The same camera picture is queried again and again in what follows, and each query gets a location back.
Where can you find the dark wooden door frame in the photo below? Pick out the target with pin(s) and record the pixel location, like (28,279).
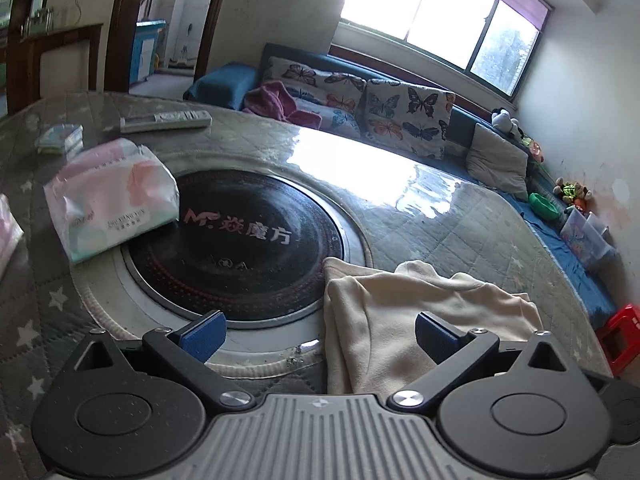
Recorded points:
(117,25)

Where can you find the red plastic stool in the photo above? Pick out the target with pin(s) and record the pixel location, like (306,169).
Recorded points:
(622,325)

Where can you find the large soft tissue pack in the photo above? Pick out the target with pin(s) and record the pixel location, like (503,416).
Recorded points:
(110,200)

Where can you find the grey star quilted table cover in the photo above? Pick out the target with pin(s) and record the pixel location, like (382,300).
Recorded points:
(450,220)

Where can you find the dark wooden sideboard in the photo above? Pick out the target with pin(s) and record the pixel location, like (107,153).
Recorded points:
(65,35)

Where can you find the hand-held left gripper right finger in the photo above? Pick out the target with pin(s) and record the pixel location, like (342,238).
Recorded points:
(435,332)

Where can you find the clear plastic storage box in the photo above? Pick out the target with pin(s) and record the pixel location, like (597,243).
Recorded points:
(585,242)

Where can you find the grey pillow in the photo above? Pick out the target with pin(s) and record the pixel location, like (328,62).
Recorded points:
(495,160)

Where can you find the panda plush toy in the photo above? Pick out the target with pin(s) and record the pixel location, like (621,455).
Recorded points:
(502,120)

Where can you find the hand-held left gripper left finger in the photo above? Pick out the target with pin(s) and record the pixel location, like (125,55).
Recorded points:
(202,332)

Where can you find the magenta garment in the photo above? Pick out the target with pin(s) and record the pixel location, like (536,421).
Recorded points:
(272,100)

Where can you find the large butterfly print pillow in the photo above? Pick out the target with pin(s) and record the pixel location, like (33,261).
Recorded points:
(405,115)

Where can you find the cream garment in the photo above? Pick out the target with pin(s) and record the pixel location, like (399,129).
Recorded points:
(400,310)

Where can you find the white remote control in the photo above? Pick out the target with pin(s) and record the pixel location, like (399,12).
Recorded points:
(165,119)

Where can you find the pale butterfly print cushion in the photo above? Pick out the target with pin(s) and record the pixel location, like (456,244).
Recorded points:
(335,117)

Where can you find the blue cabinet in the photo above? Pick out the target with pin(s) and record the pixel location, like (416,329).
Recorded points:
(145,50)

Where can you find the black round cooktop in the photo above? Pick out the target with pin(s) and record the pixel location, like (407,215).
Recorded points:
(260,260)

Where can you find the pink tissue pack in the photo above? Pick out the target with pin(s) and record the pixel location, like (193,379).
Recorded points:
(7,235)

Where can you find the blue corner sofa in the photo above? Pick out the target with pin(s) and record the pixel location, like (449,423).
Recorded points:
(220,82)

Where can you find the colourful flower toy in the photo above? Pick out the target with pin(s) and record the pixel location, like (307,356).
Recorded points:
(536,150)

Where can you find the brown plush toy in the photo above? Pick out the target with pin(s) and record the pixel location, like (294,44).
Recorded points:
(570,191)

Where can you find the window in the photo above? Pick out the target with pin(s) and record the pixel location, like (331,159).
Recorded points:
(425,5)

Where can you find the green bowl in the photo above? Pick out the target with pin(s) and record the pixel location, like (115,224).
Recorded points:
(545,206)

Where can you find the long butterfly print pillow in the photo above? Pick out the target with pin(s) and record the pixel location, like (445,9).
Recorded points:
(310,77)

